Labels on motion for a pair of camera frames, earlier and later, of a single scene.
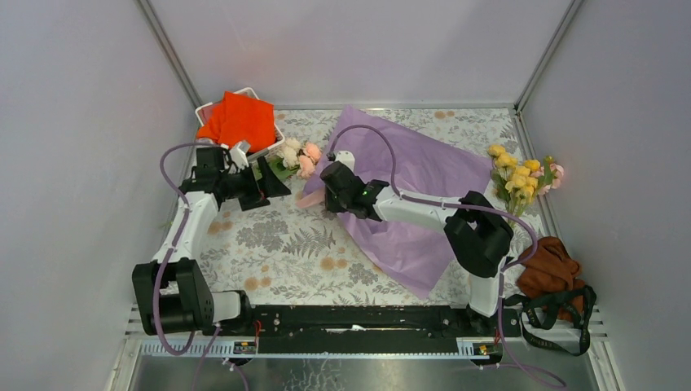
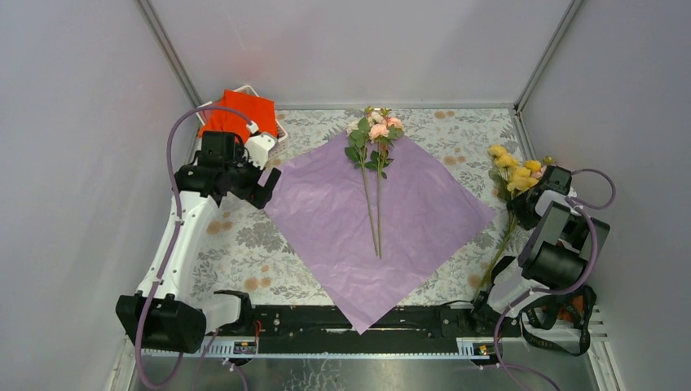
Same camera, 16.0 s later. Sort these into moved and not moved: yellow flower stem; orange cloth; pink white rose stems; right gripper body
Moved: pink white rose stems; right gripper body
Not moved: yellow flower stem; orange cloth
